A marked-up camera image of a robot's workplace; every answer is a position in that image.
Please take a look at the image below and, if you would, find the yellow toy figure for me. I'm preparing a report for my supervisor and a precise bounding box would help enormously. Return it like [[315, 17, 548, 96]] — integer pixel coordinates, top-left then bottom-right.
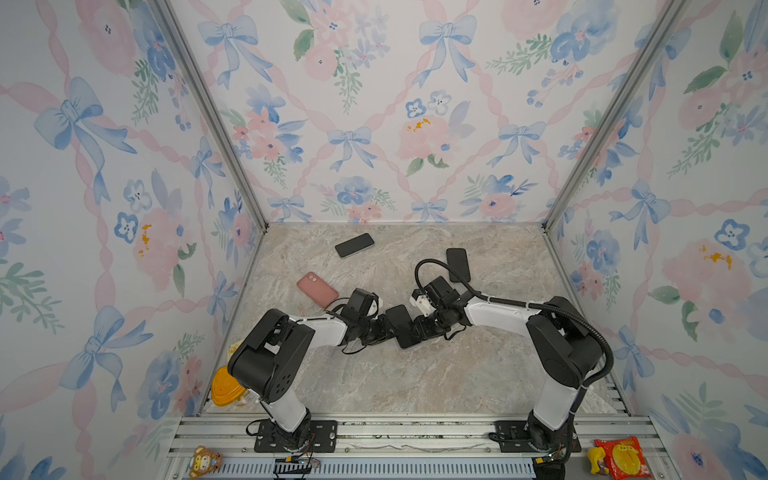
[[587, 447, 609, 476]]

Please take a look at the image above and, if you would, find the pink phone case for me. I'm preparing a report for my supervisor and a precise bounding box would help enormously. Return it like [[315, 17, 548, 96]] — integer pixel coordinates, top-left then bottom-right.
[[296, 272, 339, 309]]

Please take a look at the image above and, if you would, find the aluminium rail frame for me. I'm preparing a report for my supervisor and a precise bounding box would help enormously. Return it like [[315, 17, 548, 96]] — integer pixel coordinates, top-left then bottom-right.
[[158, 413, 682, 480]]

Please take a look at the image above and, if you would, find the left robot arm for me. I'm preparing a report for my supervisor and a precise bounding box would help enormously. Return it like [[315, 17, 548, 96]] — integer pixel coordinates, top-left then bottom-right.
[[227, 289, 388, 452]]

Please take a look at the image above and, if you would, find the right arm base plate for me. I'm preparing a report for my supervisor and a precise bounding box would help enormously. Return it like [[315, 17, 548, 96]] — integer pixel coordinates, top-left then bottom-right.
[[488, 420, 582, 455]]

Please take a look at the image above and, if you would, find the red snack packet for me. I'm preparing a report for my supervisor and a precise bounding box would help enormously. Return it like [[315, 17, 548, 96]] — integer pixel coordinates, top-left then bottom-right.
[[594, 436, 652, 480]]

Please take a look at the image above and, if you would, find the monkey plush toy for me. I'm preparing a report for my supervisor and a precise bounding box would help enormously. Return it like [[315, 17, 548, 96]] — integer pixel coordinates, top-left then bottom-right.
[[189, 446, 223, 479]]

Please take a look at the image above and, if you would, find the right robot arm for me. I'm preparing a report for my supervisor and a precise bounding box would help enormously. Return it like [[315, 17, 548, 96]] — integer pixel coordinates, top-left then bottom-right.
[[410, 277, 612, 456]]

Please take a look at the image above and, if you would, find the black phone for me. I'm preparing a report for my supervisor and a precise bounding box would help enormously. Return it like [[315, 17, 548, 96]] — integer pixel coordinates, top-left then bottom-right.
[[446, 248, 471, 283], [385, 305, 422, 349], [335, 233, 375, 258]]

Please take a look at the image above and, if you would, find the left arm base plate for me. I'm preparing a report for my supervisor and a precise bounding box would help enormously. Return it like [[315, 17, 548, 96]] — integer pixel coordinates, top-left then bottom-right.
[[246, 419, 338, 454]]

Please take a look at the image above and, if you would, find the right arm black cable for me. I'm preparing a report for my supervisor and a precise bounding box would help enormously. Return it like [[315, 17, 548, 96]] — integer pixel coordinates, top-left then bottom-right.
[[414, 258, 616, 421]]

